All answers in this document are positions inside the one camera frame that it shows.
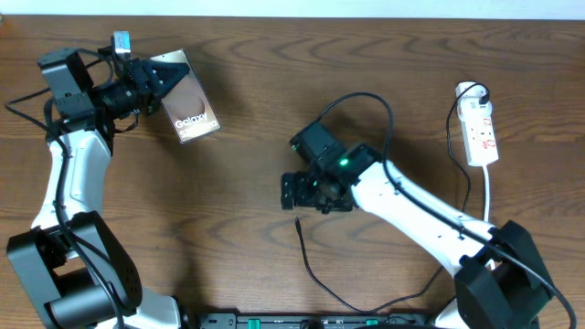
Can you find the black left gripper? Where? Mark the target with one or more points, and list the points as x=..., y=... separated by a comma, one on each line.
x=148, y=87

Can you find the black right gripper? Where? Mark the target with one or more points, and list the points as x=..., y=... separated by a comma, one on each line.
x=293, y=190

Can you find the Galaxy S25 Ultra smartphone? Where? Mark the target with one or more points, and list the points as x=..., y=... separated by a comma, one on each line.
x=187, y=105

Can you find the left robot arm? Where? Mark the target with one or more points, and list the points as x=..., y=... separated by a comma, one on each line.
x=74, y=270

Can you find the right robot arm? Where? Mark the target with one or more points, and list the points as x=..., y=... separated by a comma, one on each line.
x=500, y=279

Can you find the white USB charger adapter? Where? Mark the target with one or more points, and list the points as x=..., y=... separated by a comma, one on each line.
x=471, y=89

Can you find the white power strip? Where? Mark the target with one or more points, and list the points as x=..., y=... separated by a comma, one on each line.
x=478, y=131

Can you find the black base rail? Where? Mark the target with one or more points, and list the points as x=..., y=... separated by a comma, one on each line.
x=286, y=321

